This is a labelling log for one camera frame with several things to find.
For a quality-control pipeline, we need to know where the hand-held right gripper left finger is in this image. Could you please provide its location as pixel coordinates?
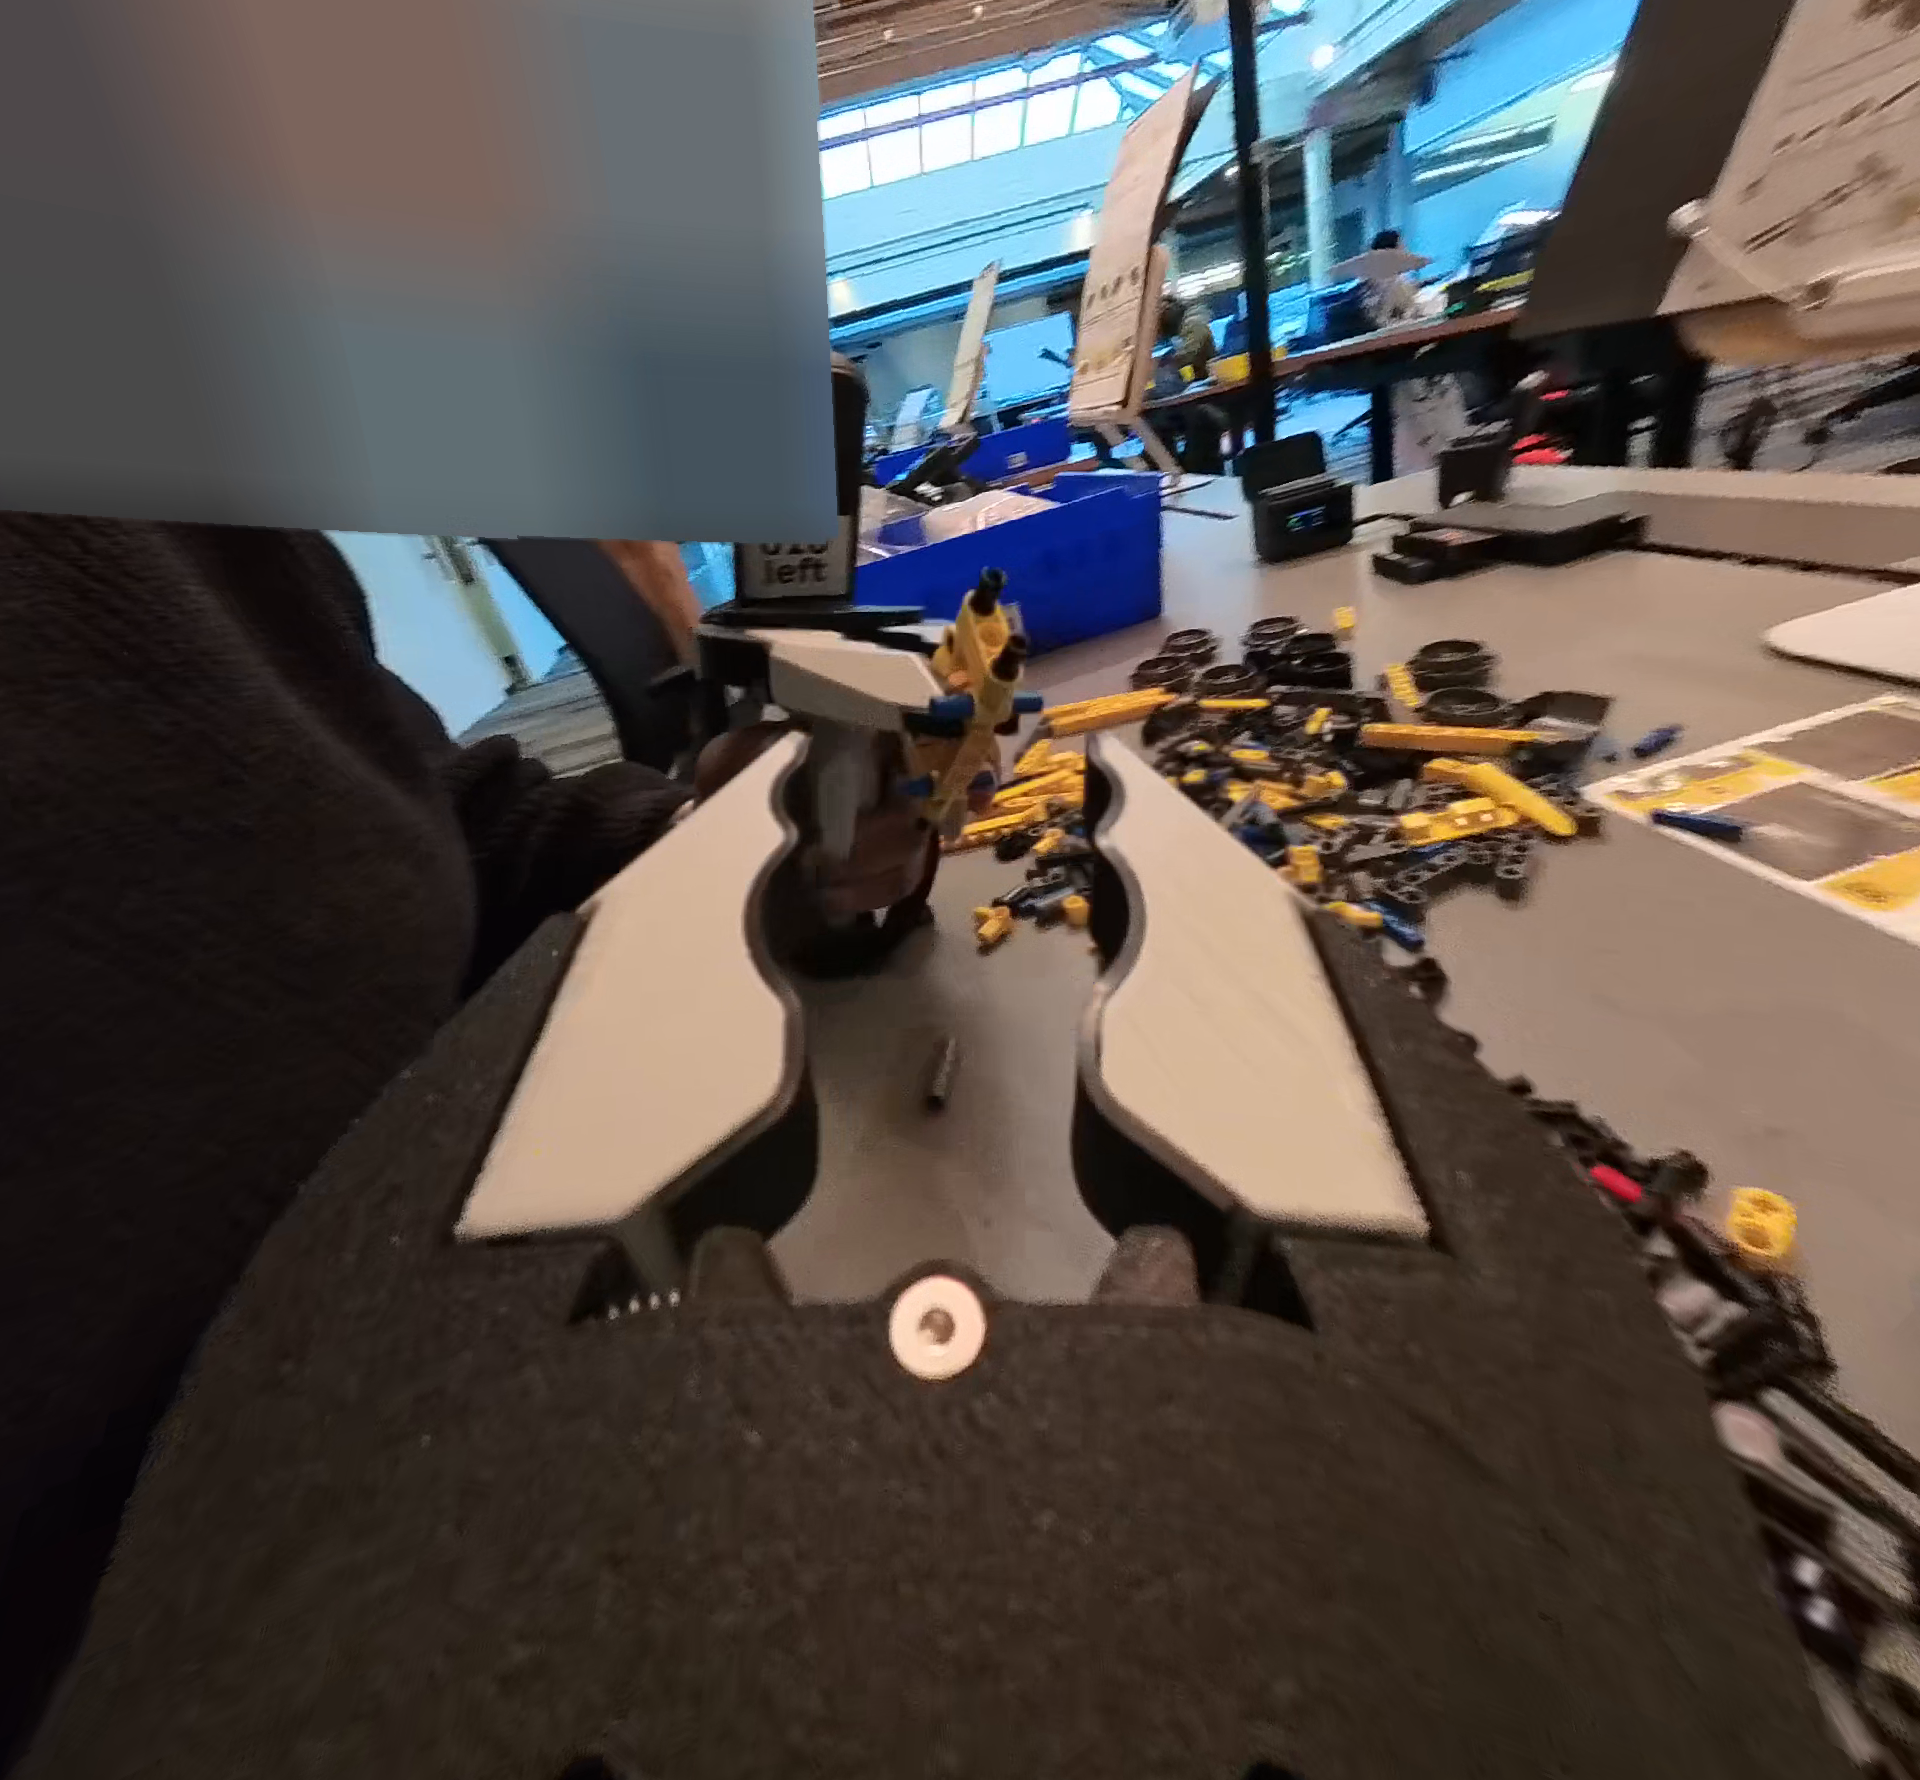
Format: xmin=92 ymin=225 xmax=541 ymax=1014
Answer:
xmin=453 ymin=730 xmax=820 ymax=1293

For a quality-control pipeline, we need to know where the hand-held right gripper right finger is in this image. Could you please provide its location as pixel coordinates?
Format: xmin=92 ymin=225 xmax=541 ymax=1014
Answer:
xmin=1072 ymin=731 xmax=1429 ymax=1241

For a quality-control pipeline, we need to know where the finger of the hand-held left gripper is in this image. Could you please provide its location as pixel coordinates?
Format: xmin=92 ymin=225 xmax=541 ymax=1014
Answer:
xmin=755 ymin=632 xmax=948 ymax=735

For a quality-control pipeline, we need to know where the yellow brick assembly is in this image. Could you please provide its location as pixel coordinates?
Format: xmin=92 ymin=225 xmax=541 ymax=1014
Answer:
xmin=892 ymin=591 xmax=1048 ymax=839

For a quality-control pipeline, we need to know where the pile of black red pins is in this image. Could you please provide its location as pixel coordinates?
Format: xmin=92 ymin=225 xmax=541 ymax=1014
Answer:
xmin=1415 ymin=953 xmax=1920 ymax=1780

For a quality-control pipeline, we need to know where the person's left hand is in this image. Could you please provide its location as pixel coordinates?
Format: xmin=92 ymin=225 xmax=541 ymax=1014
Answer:
xmin=781 ymin=811 xmax=944 ymax=945

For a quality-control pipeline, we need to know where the blue storage bin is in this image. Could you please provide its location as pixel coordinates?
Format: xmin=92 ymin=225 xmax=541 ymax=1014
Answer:
xmin=854 ymin=465 xmax=1170 ymax=658
xmin=870 ymin=417 xmax=1074 ymax=491

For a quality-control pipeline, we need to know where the pile of yellow grey bricks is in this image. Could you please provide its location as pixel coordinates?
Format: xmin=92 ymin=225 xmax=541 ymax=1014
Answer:
xmin=959 ymin=615 xmax=1613 ymax=949

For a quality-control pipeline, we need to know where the booklet display stand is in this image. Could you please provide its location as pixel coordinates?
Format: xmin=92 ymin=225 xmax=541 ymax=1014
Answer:
xmin=1067 ymin=70 xmax=1220 ymax=429
xmin=941 ymin=257 xmax=1004 ymax=435

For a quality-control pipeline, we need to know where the group of black toy tyres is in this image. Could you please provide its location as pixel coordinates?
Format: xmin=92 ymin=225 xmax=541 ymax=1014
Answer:
xmin=1127 ymin=615 xmax=1519 ymax=731

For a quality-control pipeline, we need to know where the black equipment case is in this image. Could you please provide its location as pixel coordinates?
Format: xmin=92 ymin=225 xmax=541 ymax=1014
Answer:
xmin=1244 ymin=429 xmax=1360 ymax=563

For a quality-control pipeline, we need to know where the yellow sticker sheet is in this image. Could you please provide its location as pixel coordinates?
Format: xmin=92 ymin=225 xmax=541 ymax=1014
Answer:
xmin=1581 ymin=696 xmax=1920 ymax=945

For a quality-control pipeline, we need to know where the flat black device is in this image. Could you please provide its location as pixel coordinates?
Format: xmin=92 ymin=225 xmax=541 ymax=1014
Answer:
xmin=1371 ymin=495 xmax=1652 ymax=590

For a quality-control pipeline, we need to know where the black pole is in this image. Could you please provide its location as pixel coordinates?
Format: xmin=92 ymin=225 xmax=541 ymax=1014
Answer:
xmin=1212 ymin=0 xmax=1280 ymax=449

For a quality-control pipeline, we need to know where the white book stand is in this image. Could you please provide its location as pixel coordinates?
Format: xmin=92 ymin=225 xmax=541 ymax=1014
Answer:
xmin=1513 ymin=0 xmax=1920 ymax=683

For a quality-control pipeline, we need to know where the instruction booklet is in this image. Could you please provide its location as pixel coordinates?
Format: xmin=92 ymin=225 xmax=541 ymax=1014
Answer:
xmin=1664 ymin=0 xmax=1920 ymax=319

